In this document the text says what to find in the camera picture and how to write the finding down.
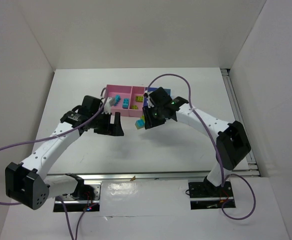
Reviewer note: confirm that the dark blue container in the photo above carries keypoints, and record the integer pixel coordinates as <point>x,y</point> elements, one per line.
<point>151,89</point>

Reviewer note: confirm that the narrow pink container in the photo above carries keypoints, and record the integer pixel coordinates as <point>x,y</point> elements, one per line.
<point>136,91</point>

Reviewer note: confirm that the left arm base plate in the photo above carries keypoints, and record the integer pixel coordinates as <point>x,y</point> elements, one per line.
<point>76,204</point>

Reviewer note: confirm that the large pink container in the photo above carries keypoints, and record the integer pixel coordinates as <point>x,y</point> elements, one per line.
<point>122,95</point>

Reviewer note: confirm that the light blue container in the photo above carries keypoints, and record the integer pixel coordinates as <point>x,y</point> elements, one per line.
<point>168,91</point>

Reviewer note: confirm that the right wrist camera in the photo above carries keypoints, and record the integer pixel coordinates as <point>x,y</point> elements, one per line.
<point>147,101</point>

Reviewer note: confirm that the green square lego brick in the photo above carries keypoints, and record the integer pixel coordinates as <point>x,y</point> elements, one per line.
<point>139,98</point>

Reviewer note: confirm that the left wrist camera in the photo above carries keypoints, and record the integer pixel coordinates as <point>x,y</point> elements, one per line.
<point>109,102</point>

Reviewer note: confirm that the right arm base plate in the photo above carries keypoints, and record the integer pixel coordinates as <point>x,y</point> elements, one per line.
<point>202,198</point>

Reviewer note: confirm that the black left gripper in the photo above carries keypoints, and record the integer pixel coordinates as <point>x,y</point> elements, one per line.
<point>106,127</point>

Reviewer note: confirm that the teal long lego brick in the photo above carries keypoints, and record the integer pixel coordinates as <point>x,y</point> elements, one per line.
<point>117,98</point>

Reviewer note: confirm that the aluminium right rail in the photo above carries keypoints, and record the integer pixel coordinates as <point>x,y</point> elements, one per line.
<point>251,161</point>

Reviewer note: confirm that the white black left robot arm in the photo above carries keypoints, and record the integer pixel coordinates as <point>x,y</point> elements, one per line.
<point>27,182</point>

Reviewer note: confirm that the green teal lego stack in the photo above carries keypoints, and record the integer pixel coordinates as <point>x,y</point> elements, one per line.
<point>140,123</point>

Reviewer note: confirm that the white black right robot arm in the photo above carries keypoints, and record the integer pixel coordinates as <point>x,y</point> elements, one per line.
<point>229,138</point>

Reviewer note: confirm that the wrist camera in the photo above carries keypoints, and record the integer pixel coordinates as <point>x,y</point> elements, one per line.
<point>147,101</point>
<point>109,102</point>

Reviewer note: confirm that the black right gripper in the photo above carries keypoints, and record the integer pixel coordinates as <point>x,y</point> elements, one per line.
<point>150,117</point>

